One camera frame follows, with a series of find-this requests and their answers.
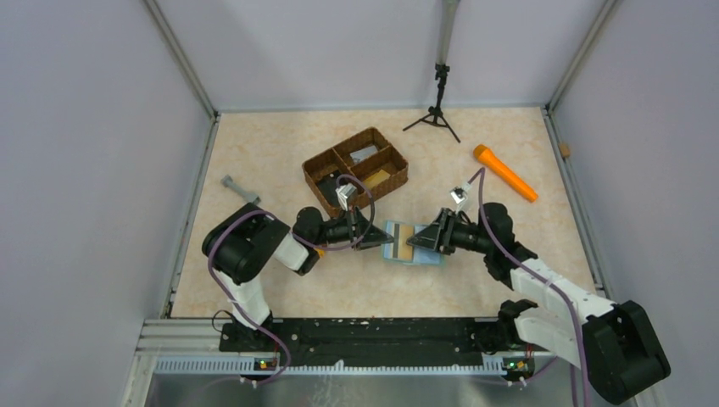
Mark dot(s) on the small wooden block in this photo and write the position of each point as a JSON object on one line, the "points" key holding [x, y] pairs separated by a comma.
{"points": [[564, 149]]}

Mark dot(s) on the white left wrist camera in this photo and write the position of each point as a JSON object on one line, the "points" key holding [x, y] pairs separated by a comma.
{"points": [[346, 194]]}

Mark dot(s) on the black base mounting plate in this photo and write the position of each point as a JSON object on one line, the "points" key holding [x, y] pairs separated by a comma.
{"points": [[382, 342]]}

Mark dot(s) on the black camera tripod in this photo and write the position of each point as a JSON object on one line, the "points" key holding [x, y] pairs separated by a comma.
{"points": [[435, 115]]}

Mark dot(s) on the black item in basket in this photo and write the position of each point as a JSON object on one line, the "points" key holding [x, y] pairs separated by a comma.
{"points": [[327, 186]]}

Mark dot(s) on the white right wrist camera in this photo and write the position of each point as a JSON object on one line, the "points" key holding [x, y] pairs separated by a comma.
{"points": [[461, 196]]}

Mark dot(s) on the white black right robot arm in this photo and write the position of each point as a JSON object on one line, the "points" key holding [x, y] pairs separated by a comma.
{"points": [[561, 292]]}

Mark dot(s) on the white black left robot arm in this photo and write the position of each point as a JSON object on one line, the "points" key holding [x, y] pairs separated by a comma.
{"points": [[241, 245]]}

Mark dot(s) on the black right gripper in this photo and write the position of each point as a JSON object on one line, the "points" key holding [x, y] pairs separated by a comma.
{"points": [[427, 238]]}

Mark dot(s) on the orange flashlight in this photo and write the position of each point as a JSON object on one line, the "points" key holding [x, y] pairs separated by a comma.
{"points": [[486, 156]]}

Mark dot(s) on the tan striped credit card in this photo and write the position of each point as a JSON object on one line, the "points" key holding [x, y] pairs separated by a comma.
{"points": [[401, 250]]}

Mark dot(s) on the grey striped credit card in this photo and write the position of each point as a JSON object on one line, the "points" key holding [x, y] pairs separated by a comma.
{"points": [[364, 153]]}

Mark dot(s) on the aluminium frame rail front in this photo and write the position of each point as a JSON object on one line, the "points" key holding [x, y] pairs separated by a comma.
{"points": [[195, 335]]}

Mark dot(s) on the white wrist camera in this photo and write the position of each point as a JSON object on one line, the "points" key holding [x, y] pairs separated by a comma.
{"points": [[346, 194], [461, 196]]}

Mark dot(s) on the yellow card in basket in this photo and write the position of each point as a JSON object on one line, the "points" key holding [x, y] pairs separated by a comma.
{"points": [[376, 179]]}

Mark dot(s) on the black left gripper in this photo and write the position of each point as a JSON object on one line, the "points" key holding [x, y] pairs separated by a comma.
{"points": [[355, 218]]}

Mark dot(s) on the brown wicker divided basket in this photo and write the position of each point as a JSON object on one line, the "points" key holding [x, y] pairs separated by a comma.
{"points": [[337, 158]]}

